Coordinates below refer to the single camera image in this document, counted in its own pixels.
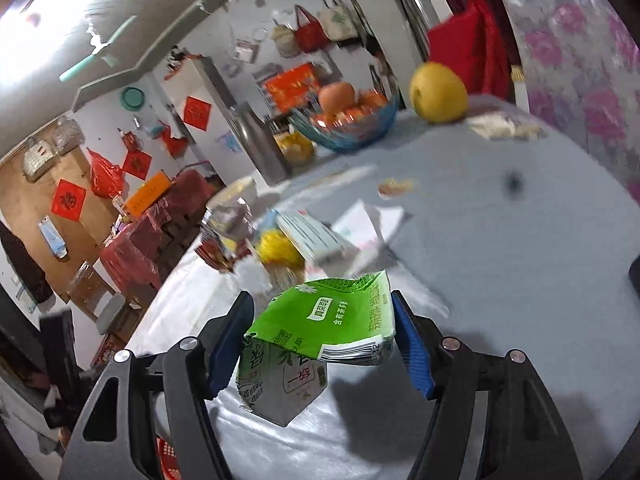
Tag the red hanging plastic bag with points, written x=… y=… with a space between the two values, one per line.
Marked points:
x=105 y=175

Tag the yellow mesh net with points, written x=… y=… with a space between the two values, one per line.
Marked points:
x=277 y=247

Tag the beige hanging bag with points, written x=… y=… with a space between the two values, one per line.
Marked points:
x=282 y=40

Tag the red paper decoration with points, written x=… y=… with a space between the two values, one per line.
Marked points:
x=172 y=142

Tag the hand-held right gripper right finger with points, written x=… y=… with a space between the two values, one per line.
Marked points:
x=412 y=345

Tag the wooden chair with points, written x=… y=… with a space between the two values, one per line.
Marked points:
x=110 y=305

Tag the orange round fruit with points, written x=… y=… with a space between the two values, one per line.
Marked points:
x=337 y=98

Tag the hanging face mask pack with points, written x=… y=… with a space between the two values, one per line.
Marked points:
x=52 y=237

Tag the floral plastic sheet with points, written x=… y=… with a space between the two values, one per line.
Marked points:
x=575 y=35

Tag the small red hanging ornament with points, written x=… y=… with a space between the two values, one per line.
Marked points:
x=130 y=140

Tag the green basin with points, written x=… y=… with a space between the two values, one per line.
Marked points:
x=132 y=98

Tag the blue glass fruit bowl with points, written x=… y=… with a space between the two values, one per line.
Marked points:
x=345 y=132

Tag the steel bottle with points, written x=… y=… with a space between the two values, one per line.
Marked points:
x=255 y=142

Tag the red tote bag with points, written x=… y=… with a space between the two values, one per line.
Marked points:
x=310 y=35

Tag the white hanging plastic bag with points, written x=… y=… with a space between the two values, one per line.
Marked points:
x=155 y=130

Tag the yellow pomelo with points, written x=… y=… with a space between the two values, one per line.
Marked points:
x=438 y=92

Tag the orange red gift box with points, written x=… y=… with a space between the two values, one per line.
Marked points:
x=292 y=85

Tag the red cushion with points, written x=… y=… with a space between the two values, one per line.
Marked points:
x=470 y=50

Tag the citrus peel piece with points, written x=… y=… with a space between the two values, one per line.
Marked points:
x=395 y=187

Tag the white green print tote bag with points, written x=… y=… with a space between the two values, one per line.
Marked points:
x=340 y=22

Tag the pile of orange snack packets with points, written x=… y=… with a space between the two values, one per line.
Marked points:
x=370 y=102

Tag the red plastic table cover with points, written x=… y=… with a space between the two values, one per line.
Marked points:
x=150 y=230

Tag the white paper packets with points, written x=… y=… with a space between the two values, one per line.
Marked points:
x=502 y=127

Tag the clear hanging bag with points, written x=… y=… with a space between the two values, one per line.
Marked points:
x=67 y=132
x=37 y=160

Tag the clear blue white packet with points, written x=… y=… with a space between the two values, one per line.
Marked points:
x=315 y=237

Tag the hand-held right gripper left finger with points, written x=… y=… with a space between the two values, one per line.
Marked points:
x=227 y=355

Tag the white ceramic bowl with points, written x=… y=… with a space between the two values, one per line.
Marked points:
x=235 y=197

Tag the yellow plastic bag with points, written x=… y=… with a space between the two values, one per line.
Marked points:
x=295 y=147

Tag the dark hanging garment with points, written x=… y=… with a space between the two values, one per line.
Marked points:
x=25 y=265

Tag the red plastic basket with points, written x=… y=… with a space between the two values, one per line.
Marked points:
x=167 y=460

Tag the brown wall board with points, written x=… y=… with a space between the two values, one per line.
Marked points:
x=30 y=200

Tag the panda plush toy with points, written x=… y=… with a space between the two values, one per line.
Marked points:
x=175 y=57

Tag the small red diamond poster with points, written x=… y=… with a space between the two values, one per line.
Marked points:
x=136 y=164

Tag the red diamond poster on refrigerator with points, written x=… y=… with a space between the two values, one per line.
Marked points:
x=196 y=112

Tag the black smartphone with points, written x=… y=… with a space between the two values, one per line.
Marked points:
x=635 y=277

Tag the dark foil packet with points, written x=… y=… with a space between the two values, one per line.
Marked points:
x=220 y=232

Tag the clear hanging packet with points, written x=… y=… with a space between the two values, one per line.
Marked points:
x=245 y=50

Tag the long orange box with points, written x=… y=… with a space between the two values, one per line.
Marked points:
x=147 y=192

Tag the large red diamond poster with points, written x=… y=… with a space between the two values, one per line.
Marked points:
x=68 y=200

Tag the green ceiling fan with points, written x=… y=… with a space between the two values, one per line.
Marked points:
x=100 y=52

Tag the white refrigerator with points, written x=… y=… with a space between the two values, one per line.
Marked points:
x=205 y=85

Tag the green drink carton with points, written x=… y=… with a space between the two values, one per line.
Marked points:
x=320 y=330

